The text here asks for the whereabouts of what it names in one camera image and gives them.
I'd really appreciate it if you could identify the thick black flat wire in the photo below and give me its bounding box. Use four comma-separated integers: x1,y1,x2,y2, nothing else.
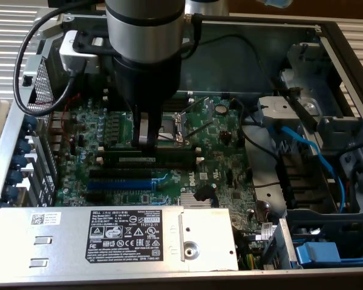
273,86,320,131

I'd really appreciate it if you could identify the blue flat data wire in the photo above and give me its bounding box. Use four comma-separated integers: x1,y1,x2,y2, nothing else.
267,119,347,210

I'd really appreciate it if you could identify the blue plastic slot clip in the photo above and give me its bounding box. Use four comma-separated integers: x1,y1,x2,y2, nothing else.
7,169,25,185
16,137,33,155
1,184,19,201
11,153,30,170
22,114,39,132

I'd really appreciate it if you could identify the silver case corner bracket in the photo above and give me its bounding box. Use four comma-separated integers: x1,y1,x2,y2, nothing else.
33,8,64,42

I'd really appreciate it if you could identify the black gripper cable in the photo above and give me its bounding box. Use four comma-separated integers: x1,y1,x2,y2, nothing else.
183,13,204,57

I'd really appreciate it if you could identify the silver finned chipset heatsink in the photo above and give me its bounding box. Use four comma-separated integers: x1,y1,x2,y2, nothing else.
180,193,220,209

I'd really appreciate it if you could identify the thin red wire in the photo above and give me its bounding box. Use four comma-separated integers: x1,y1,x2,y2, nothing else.
33,92,83,143

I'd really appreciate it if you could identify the green Dell motherboard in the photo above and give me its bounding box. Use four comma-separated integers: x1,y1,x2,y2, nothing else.
53,94,263,251

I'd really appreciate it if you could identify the silver power supply unit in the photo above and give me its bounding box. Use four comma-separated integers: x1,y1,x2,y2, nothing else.
0,206,240,272

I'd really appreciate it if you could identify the CPU socket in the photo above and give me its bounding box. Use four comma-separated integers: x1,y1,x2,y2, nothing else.
156,111,191,148

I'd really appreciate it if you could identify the blue expansion slot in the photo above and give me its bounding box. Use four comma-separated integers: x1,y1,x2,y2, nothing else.
87,178,154,192

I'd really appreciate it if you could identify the thin locking lever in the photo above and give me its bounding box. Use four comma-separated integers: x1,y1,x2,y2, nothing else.
186,119,215,138

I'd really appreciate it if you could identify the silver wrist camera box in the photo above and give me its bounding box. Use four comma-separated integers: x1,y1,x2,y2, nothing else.
59,29,116,75

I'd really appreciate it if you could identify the black power supply label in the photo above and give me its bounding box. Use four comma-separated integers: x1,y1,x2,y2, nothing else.
85,209,164,263

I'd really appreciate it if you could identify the white barcode sticker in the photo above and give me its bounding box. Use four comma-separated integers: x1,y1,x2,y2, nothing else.
28,211,62,226

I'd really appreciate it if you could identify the black plug on motherboard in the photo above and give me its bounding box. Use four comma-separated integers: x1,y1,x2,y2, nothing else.
193,184,216,202

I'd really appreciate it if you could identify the thin black curved wire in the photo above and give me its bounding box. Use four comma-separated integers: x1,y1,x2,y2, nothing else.
229,98,282,160

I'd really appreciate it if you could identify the blue plastic drive latch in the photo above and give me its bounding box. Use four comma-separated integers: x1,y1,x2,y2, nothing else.
293,241,363,269

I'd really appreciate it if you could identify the yellow green wire bundle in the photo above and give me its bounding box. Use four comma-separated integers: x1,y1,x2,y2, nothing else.
241,253,255,270

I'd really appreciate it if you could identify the long black expansion slot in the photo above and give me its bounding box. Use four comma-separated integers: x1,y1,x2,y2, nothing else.
88,168,154,180

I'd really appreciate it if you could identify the short black expansion slot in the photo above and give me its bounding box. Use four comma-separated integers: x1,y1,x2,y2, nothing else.
85,192,107,204

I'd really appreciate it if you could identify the metal rear port block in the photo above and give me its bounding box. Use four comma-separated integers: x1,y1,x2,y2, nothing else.
48,110,72,155

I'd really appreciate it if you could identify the green RAM stick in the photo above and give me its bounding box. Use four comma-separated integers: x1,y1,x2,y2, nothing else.
103,147,198,164

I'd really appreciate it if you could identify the black camera cable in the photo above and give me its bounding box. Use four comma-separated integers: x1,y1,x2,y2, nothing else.
12,0,93,117

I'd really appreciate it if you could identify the silver metal disk bay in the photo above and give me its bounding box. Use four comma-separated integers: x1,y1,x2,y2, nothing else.
257,42,363,212

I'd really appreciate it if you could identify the black wire with connector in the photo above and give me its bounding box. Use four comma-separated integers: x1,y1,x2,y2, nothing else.
181,33,280,91

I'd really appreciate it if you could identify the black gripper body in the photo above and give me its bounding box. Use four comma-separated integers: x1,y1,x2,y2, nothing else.
111,53,183,110

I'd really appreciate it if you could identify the open grey PC case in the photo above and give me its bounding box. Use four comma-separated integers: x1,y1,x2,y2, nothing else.
0,11,363,286

